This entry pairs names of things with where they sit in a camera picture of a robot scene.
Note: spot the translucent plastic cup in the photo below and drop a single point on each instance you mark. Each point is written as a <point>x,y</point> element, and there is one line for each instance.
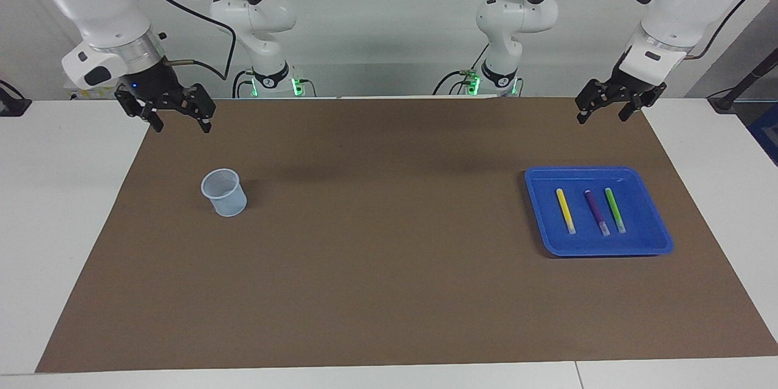
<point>226,197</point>

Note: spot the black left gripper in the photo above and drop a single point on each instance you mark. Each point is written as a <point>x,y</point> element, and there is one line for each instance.
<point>632,86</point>

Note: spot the black clamp mount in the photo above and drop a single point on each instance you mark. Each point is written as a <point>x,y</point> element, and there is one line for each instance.
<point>12,106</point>

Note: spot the white power strip box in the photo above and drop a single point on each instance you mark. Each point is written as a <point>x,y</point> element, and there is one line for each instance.
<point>97,92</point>

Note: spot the purple pen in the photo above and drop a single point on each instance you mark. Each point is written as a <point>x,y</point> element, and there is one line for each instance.
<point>596,211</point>

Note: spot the yellow pen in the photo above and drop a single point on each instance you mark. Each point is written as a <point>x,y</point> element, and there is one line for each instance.
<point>566,211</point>

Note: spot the blue plastic tray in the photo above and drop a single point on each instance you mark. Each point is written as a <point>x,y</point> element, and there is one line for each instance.
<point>589,243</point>

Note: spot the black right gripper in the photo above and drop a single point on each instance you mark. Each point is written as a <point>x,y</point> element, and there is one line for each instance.
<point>155,82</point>

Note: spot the black pole stand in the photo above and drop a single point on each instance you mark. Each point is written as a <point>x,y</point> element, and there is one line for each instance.
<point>738,88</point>

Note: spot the green pen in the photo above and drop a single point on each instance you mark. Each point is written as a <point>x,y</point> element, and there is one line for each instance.
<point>615,210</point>

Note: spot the brown table mat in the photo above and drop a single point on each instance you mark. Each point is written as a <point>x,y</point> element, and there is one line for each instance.
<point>389,255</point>

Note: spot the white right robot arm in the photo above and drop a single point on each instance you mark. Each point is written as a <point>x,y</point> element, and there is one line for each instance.
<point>91,0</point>

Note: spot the blue box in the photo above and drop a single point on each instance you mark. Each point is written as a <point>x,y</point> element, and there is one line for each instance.
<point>767,134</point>

